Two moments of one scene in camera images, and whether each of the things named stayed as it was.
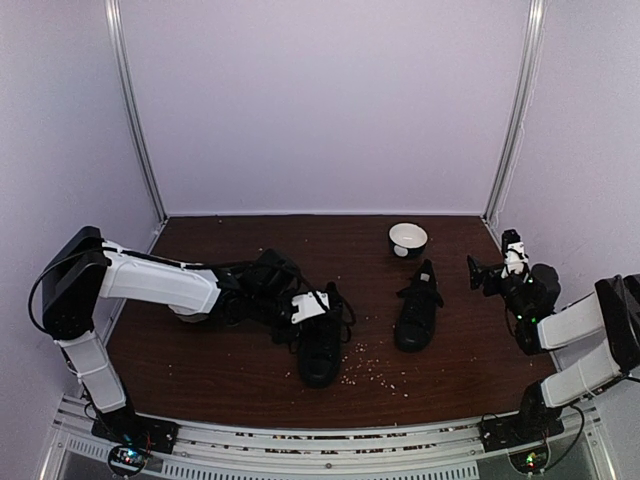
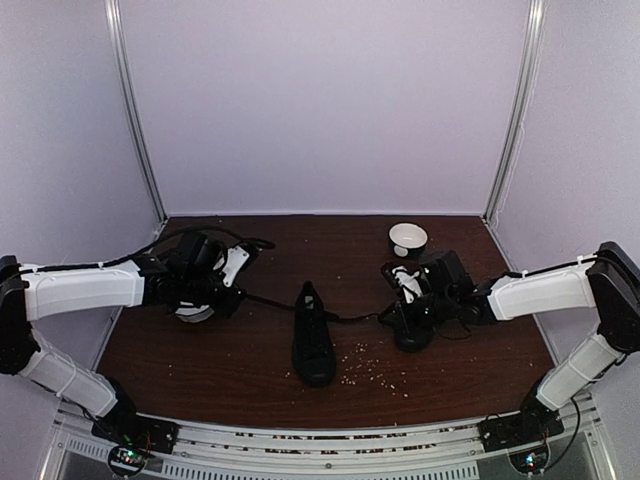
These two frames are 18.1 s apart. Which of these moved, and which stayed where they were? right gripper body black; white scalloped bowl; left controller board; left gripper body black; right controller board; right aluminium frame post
Moved: left gripper body black; right gripper body black
Stayed: right aluminium frame post; right controller board; left controller board; white scalloped bowl
